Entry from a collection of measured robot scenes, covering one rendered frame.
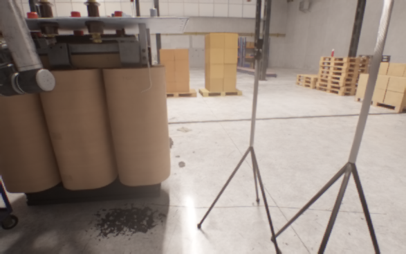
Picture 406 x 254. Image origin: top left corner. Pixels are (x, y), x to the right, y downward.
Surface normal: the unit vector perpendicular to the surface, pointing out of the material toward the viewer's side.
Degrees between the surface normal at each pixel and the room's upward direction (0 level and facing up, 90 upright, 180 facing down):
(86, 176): 90
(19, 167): 90
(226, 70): 90
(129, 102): 90
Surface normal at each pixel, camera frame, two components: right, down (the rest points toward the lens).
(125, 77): 0.14, 0.32
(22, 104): 0.70, 0.23
